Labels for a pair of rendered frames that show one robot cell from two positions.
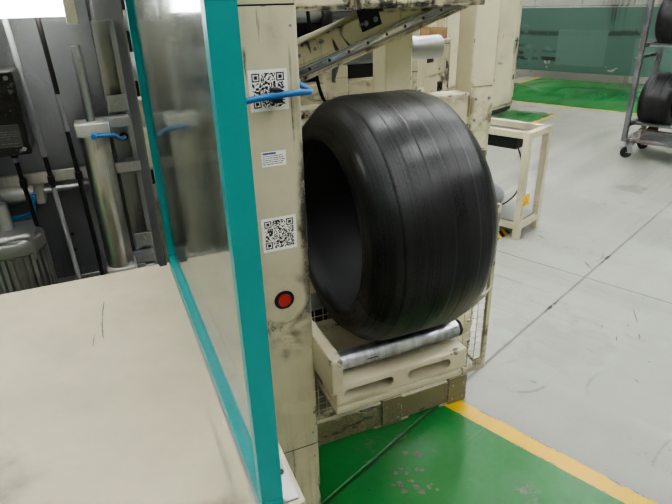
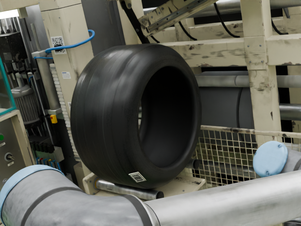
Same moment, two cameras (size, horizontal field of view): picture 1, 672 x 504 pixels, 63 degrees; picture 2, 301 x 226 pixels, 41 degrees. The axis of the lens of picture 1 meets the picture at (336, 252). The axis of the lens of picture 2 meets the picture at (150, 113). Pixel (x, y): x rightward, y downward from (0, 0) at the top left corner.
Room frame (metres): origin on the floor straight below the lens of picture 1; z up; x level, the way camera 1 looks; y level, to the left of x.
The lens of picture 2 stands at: (0.55, -1.56, 1.72)
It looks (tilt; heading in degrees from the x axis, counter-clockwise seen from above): 19 degrees down; 63
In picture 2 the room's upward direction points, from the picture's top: 11 degrees counter-clockwise
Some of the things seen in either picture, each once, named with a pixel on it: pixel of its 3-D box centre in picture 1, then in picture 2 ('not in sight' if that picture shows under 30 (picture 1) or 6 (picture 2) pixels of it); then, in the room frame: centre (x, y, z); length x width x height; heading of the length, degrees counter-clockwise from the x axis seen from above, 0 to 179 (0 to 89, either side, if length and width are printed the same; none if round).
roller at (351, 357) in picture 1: (398, 344); (127, 189); (1.10, -0.14, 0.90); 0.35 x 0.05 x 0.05; 113
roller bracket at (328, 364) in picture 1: (307, 333); (116, 168); (1.16, 0.08, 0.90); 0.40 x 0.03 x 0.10; 23
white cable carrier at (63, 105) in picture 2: not in sight; (70, 112); (1.05, 0.21, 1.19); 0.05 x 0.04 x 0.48; 23
